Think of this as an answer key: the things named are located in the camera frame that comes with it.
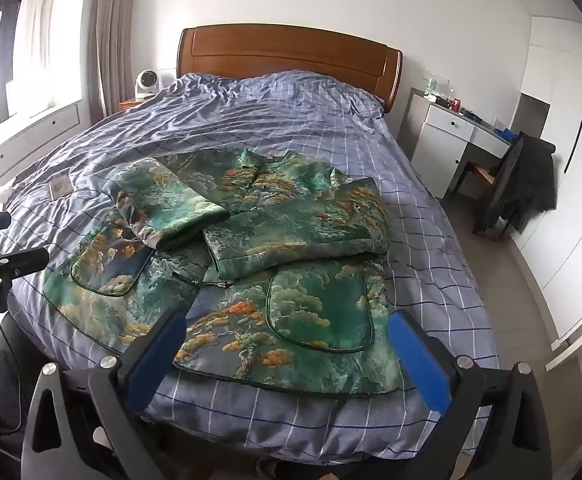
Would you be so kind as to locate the wooden headboard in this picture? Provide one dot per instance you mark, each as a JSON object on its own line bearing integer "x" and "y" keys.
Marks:
{"x": 281, "y": 50}

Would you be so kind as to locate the window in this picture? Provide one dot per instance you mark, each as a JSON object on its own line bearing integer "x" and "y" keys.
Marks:
{"x": 1, "y": 50}

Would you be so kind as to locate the blue desk item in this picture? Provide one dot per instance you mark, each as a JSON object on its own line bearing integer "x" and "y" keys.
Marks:
{"x": 506, "y": 134}

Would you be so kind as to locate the dark cloth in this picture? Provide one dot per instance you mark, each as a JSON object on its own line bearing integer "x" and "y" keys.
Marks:
{"x": 1, "y": 400}

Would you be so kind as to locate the clear glass container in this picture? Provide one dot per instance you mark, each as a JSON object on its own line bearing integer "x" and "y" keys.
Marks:
{"x": 437, "y": 86}

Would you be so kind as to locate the white round fan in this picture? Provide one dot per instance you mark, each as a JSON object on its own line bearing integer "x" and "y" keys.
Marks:
{"x": 147, "y": 82}

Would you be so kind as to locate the sheer white curtain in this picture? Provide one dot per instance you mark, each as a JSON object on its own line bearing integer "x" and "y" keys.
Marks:
{"x": 38, "y": 45}

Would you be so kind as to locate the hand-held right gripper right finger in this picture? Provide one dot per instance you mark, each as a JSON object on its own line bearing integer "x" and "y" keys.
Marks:
{"x": 418, "y": 360}

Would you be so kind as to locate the white desk with drawers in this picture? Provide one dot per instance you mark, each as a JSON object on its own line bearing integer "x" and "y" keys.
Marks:
{"x": 446, "y": 125}

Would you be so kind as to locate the wooden chair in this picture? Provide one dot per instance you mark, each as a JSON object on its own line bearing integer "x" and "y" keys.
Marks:
{"x": 481, "y": 172}

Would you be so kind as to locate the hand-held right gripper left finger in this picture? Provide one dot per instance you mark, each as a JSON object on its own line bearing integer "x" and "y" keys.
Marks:
{"x": 156, "y": 360}

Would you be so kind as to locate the beige curtain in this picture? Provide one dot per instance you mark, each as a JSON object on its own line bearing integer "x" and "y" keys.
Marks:
{"x": 116, "y": 35}

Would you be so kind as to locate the wooden nightstand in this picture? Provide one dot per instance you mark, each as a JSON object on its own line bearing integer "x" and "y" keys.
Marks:
{"x": 128, "y": 105}

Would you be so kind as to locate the white window cabinet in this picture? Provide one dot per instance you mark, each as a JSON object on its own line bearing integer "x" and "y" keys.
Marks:
{"x": 46, "y": 125}

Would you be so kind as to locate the green patterned jacket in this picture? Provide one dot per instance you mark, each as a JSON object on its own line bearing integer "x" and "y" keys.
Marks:
{"x": 291, "y": 210}

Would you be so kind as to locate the white wardrobe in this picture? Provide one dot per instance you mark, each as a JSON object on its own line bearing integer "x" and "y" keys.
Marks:
{"x": 571, "y": 160}

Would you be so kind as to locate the bed with blue checked duvet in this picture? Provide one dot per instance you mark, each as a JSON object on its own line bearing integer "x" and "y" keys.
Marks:
{"x": 271, "y": 110}

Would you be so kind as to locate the chair with black garment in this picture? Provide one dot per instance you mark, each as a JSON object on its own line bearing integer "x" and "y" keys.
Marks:
{"x": 526, "y": 180}

